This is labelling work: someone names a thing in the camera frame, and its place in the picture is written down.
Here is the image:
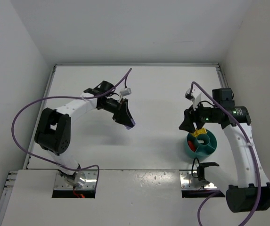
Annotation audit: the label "purple lego block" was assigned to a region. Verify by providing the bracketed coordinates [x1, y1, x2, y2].
[125, 120, 136, 130]

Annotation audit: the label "yellow lego piece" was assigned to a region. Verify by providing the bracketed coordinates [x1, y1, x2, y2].
[190, 132, 199, 137]

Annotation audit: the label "yellow lego plate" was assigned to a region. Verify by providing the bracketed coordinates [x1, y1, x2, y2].
[195, 128, 207, 136]

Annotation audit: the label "red lego piece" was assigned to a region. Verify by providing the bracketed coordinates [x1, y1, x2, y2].
[188, 141, 196, 152]

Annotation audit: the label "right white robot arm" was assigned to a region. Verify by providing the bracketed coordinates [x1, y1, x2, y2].
[179, 87, 270, 213]

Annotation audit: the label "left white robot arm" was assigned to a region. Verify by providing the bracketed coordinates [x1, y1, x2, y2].
[34, 81, 135, 183]

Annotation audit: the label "teal divided round container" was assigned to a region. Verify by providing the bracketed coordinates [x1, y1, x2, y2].
[184, 130, 217, 159]

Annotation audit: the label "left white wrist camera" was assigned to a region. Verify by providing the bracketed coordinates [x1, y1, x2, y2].
[119, 88, 132, 97]

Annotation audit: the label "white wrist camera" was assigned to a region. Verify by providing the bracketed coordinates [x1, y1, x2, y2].
[185, 88, 201, 110]
[119, 88, 132, 97]

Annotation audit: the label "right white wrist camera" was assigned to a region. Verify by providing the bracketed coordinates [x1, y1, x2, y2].
[185, 88, 201, 110]

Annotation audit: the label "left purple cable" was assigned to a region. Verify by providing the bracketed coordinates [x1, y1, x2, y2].
[11, 68, 132, 177]

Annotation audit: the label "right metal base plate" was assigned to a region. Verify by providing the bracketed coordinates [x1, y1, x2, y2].
[179, 170, 217, 190]

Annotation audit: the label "metal base plate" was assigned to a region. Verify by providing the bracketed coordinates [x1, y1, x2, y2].
[179, 170, 217, 190]
[54, 170, 98, 191]

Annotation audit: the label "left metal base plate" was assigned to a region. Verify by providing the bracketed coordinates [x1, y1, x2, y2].
[54, 170, 98, 191]

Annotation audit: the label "red wires under base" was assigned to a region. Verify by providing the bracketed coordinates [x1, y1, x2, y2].
[72, 187, 86, 198]

